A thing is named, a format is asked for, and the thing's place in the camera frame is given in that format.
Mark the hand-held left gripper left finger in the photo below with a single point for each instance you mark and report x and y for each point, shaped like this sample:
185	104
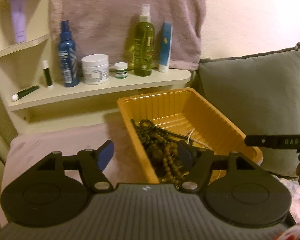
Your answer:
107	155

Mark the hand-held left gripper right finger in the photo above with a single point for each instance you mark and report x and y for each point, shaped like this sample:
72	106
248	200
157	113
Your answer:
185	155

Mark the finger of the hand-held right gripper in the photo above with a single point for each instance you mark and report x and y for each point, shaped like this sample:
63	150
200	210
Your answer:
277	142

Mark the yellow plastic tray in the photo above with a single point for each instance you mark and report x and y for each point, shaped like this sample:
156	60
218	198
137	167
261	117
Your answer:
210	120

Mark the floral patterned bedsheet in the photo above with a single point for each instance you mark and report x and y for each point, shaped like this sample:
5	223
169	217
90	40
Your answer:
287	192

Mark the grey cushion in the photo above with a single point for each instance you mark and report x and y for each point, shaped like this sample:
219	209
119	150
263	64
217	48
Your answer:
252	92

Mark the purple fleece blanket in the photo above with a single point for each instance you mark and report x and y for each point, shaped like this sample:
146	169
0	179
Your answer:
52	140

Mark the cream shelf unit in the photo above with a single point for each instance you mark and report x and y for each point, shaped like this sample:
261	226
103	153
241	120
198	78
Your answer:
102	90

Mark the small green white jar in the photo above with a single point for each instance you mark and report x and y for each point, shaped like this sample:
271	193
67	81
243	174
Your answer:
121	72

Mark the white cream jar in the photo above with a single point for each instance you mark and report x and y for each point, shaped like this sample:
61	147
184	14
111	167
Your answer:
95	71

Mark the black white lip balm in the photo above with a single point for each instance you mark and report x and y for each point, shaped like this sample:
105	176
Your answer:
47	76

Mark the dark green tube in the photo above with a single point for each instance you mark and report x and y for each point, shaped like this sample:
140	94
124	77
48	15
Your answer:
27	92

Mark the blue spray bottle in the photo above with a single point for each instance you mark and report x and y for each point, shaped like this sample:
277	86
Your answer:
68	60

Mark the blue white tube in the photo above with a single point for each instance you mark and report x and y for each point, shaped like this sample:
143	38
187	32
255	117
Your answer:
165	47

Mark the green spray bottle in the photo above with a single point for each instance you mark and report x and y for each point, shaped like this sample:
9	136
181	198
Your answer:
141	45

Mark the purple hanging towel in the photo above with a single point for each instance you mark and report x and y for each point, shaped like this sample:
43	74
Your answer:
110	10

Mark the purple tube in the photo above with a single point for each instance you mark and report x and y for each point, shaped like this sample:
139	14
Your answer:
18	20

